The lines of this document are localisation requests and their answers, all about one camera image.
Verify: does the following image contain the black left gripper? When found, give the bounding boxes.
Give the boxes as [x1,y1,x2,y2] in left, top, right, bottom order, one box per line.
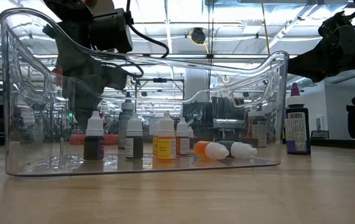
[54,27,128,131]

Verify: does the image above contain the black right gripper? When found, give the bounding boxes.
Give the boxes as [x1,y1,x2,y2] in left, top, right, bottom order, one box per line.
[287,11,355,83]

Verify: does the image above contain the small purple food coloring bottle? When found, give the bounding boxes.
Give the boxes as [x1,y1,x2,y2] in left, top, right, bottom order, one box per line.
[83,111,106,161]

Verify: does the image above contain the large purple food coloring bottle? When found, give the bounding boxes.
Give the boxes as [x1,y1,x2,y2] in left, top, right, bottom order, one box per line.
[285,82,311,156]

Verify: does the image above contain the clear plastic bin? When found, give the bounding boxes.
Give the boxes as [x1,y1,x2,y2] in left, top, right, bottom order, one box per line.
[0,7,290,178]

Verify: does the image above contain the small yellow food coloring bottle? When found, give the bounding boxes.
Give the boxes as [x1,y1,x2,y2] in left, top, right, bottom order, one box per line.
[156,111,177,161]

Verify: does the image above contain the small red food coloring bottle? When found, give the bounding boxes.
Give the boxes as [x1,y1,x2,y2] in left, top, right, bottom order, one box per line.
[175,117,191,156]

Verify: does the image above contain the small black food coloring bottle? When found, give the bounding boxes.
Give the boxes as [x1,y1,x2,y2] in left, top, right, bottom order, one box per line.
[217,140,258,159]

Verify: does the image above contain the small orange food coloring bottle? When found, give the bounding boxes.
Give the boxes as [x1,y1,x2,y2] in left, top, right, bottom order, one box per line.
[193,140,230,161]

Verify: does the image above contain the large blue food coloring bottle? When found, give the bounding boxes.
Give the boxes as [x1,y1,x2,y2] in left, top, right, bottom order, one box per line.
[118,91,136,150]

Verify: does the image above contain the red desk lamp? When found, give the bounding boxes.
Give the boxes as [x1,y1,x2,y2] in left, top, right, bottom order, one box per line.
[51,67,119,146]

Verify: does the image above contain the small background monitor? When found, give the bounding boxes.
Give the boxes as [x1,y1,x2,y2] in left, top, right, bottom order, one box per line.
[310,129,330,139]

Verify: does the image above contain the yellow cable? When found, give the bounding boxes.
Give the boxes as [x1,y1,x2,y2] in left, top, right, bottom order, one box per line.
[259,0,271,56]

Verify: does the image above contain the black background station frame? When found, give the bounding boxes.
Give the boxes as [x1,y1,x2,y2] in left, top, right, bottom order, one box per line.
[133,77,186,147]

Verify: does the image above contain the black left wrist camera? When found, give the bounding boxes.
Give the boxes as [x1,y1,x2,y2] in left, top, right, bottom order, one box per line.
[88,7,134,54]

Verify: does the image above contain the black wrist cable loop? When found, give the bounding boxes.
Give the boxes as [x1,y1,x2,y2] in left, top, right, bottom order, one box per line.
[126,0,170,78]

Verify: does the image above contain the black ceiling cord reel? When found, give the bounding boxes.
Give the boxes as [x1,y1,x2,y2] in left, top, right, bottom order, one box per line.
[189,27,210,54]

